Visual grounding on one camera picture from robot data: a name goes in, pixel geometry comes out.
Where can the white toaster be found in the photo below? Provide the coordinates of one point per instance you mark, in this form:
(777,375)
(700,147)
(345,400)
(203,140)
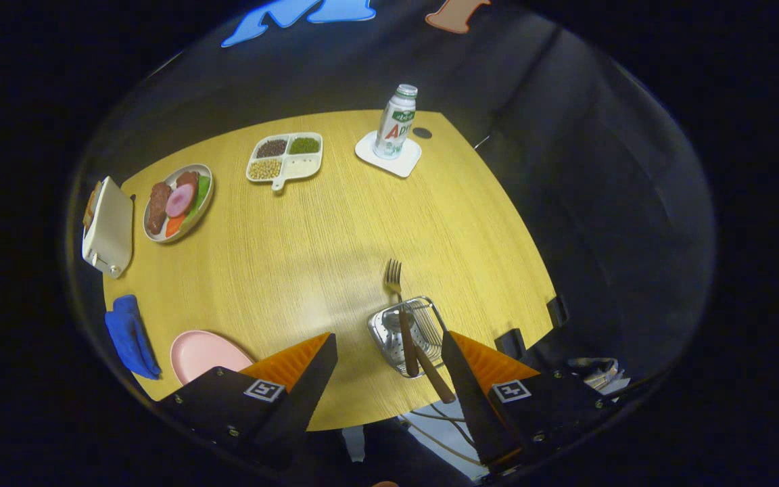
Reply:
(111,230)

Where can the brown toast slice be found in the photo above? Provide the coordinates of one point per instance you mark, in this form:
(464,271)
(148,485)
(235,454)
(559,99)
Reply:
(92,203)

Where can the pink ham slice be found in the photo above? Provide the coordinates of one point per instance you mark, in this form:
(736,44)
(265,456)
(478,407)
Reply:
(180,200)

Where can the white square coaster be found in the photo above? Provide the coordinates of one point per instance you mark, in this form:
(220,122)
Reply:
(399,166)

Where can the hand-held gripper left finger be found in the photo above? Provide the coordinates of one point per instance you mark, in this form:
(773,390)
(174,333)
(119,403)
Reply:
(305,399)

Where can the pink plate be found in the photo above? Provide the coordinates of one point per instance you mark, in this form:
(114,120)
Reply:
(207,355)

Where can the blue towel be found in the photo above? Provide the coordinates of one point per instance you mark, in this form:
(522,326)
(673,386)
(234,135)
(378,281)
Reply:
(129,335)

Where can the black table clamp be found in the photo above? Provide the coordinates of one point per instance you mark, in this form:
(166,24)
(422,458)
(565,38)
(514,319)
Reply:
(557,311)
(510,345)

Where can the white divided bean tray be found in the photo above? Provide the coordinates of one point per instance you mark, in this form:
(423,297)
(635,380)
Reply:
(301,166)

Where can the black table grommet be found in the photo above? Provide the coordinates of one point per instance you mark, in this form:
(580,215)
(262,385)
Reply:
(422,132)

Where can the green lettuce leaf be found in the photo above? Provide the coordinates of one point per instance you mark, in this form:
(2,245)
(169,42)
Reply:
(203,193)

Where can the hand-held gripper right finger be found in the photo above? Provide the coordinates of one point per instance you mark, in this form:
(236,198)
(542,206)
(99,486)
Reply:
(472,399)

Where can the long brown meat piece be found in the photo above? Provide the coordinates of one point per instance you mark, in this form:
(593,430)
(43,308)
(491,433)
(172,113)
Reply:
(157,206)

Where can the orange carrot slice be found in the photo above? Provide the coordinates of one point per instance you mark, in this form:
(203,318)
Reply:
(174,226)

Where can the white bottle green cap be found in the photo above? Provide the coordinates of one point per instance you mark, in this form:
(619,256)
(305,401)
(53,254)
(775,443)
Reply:
(396,125)

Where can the beige crumpled bag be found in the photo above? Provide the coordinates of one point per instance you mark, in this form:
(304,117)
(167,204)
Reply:
(599,375)

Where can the small brown meat piece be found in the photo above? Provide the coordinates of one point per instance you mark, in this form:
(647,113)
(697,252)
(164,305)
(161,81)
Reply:
(187,180)

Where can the grey food plate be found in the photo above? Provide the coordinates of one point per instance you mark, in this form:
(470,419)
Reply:
(153,237)

